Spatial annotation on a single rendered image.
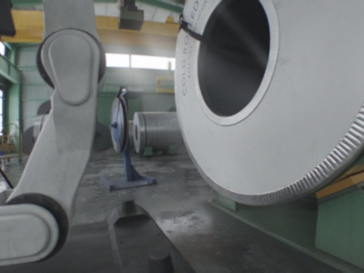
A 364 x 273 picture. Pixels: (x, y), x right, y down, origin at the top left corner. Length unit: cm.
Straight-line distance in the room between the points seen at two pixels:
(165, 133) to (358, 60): 531
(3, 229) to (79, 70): 32
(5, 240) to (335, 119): 70
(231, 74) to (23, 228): 111
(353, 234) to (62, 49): 90
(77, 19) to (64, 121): 24
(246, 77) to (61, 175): 109
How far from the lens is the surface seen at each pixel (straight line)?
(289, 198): 63
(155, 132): 552
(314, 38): 59
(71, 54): 43
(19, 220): 43
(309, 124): 56
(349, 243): 80
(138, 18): 187
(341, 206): 77
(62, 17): 52
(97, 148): 1163
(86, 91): 40
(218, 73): 114
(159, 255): 36
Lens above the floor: 44
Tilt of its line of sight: 1 degrees up
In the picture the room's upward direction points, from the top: 3 degrees counter-clockwise
